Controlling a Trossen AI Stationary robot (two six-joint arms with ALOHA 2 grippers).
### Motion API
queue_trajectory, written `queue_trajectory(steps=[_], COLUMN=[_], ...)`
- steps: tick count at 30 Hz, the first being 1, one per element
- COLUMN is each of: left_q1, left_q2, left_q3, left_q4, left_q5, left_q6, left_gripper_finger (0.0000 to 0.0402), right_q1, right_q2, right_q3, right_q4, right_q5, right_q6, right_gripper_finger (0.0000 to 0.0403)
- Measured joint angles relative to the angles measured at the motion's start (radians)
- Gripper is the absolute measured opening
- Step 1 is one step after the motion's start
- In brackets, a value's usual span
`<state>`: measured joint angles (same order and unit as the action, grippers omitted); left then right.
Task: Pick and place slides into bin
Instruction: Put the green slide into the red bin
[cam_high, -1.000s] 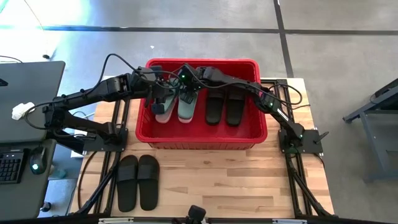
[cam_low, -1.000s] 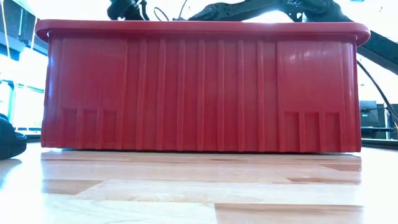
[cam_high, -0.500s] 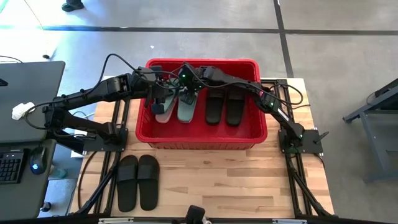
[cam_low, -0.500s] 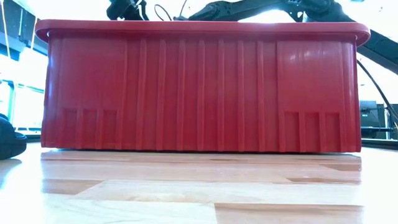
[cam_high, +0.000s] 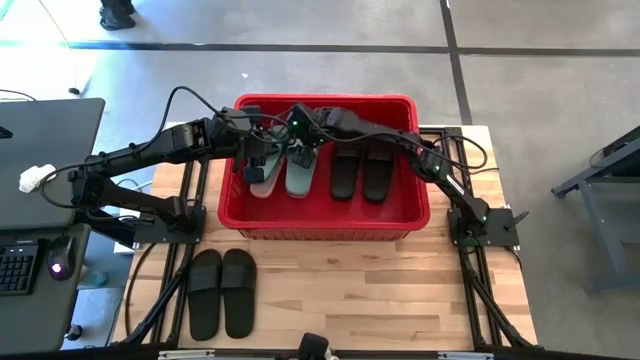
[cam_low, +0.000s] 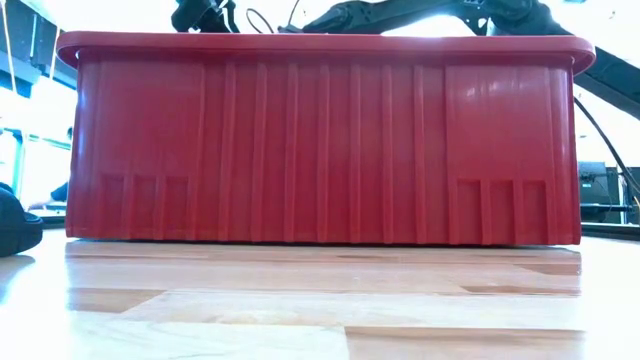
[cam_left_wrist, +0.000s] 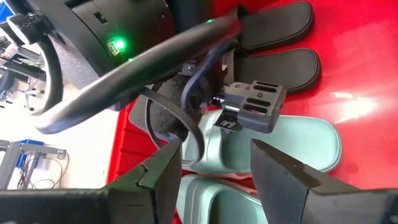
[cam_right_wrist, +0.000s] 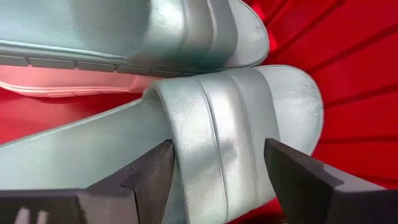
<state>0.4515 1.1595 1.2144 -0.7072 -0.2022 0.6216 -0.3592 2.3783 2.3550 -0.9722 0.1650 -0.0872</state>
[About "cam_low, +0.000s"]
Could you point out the black rubber slide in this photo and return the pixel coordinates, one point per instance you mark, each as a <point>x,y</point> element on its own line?
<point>17,225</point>

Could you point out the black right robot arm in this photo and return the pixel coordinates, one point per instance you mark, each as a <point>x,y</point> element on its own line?
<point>400,12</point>

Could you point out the red plastic bin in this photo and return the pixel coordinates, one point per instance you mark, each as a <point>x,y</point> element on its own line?
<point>325,150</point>

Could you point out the dark grey building frame structure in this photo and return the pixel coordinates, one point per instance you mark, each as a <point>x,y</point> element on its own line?
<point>40,25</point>

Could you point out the teal metal post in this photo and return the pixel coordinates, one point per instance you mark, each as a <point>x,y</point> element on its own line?
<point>19,165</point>

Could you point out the black aluminium frame rail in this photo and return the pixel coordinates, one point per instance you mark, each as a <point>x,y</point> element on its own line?
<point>55,220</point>
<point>615,231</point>

